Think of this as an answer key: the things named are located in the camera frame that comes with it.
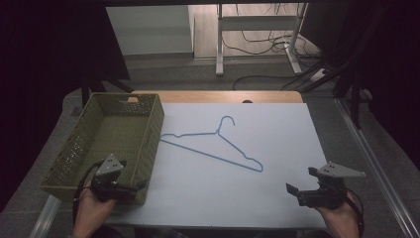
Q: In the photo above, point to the white metal desk frame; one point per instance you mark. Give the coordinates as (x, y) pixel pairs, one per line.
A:
(257, 23)

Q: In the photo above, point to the white cabinet panel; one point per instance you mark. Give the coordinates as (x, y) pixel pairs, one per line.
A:
(148, 29)

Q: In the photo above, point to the small dark table knob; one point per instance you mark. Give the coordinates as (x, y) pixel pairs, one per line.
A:
(247, 101)

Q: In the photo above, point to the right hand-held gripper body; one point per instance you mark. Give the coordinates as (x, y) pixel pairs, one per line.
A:
(330, 195)

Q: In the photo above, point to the green plastic basket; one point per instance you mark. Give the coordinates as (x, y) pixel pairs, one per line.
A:
(115, 132)

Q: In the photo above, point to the white power strip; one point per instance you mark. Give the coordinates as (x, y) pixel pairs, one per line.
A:
(318, 75)

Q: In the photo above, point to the aluminium rail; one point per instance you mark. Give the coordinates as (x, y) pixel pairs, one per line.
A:
(44, 218)
(379, 158)

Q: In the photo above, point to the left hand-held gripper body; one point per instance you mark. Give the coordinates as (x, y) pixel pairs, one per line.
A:
(106, 168)

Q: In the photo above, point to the white table mat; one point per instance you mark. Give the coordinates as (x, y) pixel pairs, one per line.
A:
(264, 205)

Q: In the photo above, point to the person's right hand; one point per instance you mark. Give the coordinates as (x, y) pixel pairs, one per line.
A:
(340, 219)

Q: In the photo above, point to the black metal stand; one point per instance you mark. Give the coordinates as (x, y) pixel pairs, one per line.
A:
(355, 105)

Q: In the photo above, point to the black curtain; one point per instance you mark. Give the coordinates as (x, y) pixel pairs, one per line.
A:
(39, 66)
(389, 66)

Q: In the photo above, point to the person's left hand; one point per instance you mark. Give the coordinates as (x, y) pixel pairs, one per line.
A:
(94, 210)

